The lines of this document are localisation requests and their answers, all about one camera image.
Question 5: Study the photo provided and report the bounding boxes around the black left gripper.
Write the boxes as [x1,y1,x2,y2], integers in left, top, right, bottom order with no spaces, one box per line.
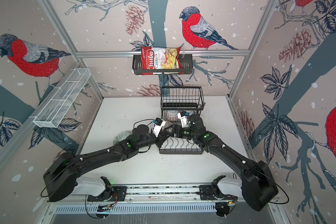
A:
[137,130,169,150]

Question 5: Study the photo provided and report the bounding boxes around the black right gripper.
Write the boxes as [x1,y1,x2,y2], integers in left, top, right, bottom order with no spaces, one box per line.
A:
[163,126,197,141]

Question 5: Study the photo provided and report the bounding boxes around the grey green patterned bowl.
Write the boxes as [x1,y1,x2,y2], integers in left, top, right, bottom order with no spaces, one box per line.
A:
[113,131,131,145]

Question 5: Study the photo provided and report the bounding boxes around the white brown patterned bowl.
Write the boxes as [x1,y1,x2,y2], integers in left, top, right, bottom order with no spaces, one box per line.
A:
[163,125,176,134]

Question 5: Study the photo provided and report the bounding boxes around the blue geometric patterned bowl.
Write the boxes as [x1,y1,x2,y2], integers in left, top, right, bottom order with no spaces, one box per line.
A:
[165,110,180,122]

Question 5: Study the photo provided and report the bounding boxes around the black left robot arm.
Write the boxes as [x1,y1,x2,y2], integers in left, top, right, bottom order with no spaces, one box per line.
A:
[43,125,170,202]

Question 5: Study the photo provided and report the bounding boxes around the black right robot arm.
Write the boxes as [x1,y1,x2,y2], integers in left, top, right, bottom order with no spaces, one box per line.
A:
[159,114,279,211]

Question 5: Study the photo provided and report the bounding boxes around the black two-tier dish rack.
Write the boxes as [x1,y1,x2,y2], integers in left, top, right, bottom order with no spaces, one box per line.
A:
[159,86,205,155]

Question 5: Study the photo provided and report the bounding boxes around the red cassava chips bag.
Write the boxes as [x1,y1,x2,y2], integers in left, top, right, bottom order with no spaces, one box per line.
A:
[141,47,182,70]

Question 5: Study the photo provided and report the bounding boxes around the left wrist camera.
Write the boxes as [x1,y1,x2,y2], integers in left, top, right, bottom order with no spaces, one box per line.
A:
[152,118,166,137]

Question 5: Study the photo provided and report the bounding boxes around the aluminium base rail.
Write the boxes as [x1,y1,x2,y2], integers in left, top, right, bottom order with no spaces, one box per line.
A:
[49,181,278,203]

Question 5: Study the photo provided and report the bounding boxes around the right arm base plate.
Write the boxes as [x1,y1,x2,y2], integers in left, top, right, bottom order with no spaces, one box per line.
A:
[197,185,238,201]

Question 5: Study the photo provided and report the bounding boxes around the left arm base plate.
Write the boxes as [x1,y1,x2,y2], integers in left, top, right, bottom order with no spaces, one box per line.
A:
[87,186,127,202]

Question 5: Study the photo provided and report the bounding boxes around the black wall basket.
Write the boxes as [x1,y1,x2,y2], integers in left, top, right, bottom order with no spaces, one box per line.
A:
[132,54,193,75]

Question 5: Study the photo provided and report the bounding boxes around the white mesh wall shelf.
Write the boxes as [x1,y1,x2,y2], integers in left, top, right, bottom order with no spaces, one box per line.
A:
[33,68,91,128]

